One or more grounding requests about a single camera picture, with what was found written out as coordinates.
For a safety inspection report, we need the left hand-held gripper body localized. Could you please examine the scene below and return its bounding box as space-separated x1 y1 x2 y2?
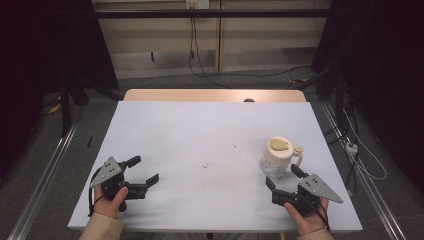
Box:
89 156 150 213

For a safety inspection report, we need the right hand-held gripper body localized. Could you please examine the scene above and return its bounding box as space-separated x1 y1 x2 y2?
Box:
271 173 344 218

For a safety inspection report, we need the clear jar with cream lid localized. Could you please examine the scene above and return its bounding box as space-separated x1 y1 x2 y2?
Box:
260 135 305 178

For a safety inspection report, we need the person's left hand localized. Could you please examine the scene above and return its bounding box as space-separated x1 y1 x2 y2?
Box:
93 185 130 220

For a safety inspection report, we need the person's right hand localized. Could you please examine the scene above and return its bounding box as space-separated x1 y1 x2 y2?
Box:
283 198 331 237

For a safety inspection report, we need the white power strip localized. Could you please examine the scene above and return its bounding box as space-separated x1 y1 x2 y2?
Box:
345 141 359 156

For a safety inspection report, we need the white table board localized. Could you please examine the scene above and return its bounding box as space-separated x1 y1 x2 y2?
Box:
67 100 364 233

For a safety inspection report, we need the black metal stand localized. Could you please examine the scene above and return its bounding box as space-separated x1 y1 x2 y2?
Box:
59 75 124 138
296 63 348 134

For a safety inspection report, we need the wooden table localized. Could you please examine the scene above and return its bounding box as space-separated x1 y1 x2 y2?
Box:
123 88 307 103

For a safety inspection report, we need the dark curtain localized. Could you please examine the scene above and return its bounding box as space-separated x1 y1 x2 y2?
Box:
311 0 424 196
0 0 120 176

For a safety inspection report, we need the black horizontal bar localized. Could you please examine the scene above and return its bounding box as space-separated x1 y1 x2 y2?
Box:
94 8 334 19

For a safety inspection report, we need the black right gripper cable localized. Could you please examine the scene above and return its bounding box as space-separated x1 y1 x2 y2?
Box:
308 195 332 233

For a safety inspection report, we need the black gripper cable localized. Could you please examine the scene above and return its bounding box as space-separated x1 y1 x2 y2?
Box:
87 166 105 218
308 195 332 233

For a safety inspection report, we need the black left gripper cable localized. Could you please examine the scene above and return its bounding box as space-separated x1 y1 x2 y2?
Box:
87 166 105 218

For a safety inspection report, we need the black cable bundle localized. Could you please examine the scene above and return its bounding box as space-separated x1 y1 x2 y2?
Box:
324 99 360 188

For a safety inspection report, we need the white cable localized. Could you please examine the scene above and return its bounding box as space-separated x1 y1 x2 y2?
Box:
342 109 388 182

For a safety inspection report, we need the aluminium floor rail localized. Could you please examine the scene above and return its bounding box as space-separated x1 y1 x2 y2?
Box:
6 123 79 240
321 101 408 240

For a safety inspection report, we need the black hanging cable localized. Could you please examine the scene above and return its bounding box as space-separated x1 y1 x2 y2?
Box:
188 16 234 90

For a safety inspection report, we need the wooden vertical post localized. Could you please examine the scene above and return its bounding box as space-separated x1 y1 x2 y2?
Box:
214 0 224 73

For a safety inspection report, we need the white wall socket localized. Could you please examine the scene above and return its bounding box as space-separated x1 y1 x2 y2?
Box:
185 0 210 10

